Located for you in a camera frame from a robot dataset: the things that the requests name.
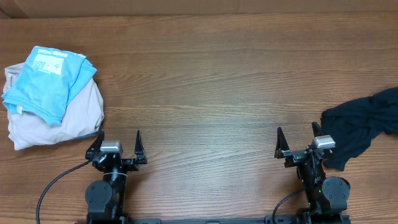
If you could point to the light blue folded t-shirt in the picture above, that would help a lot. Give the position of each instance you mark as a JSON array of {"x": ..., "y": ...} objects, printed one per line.
[{"x": 49, "y": 80}]

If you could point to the beige folded garment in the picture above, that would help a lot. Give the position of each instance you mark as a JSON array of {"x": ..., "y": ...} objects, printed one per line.
[{"x": 83, "y": 117}]

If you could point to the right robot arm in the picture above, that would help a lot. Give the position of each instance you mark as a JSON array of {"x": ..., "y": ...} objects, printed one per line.
[{"x": 327, "y": 196}]

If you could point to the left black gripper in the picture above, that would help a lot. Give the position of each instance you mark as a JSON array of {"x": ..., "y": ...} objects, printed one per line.
[{"x": 140, "y": 157}]

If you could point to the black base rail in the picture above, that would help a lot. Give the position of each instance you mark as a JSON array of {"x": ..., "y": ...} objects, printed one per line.
[{"x": 211, "y": 221}]

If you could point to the dark navy t-shirt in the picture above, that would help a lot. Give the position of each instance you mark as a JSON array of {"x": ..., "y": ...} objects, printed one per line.
[{"x": 354, "y": 124}]

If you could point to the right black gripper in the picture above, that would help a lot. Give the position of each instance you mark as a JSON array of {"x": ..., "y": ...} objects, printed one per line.
[{"x": 296, "y": 156}]

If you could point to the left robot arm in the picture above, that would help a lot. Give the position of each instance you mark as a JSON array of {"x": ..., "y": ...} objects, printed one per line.
[{"x": 105, "y": 197}]

